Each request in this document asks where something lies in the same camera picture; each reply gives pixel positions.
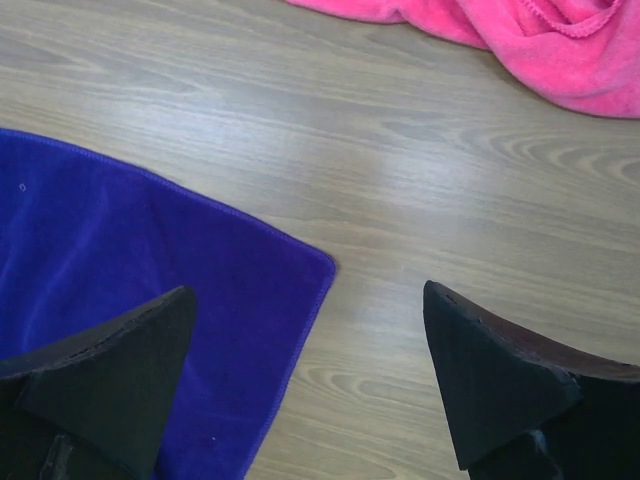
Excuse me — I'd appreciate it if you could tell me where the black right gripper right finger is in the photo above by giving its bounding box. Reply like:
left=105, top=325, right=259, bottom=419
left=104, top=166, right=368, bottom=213
left=423, top=281, right=639, bottom=479

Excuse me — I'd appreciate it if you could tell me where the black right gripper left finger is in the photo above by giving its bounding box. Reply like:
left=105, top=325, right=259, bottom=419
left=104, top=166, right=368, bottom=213
left=1, top=286, right=197, bottom=479

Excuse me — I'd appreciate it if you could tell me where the purple towel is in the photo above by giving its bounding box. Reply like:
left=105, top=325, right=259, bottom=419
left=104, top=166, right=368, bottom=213
left=1, top=129, right=336, bottom=479

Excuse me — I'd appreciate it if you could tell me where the hot pink towel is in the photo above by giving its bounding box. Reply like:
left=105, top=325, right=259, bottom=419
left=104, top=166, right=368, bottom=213
left=300, top=0, right=639, bottom=119

